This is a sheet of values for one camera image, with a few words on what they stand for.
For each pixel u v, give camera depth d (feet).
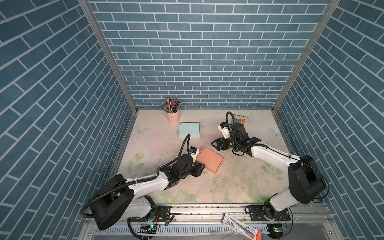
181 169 2.12
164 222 2.32
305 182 1.46
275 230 2.29
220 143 2.53
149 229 2.33
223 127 2.58
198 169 2.43
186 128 3.46
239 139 2.24
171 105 3.55
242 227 2.27
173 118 3.52
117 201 1.38
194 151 2.46
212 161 2.93
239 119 3.71
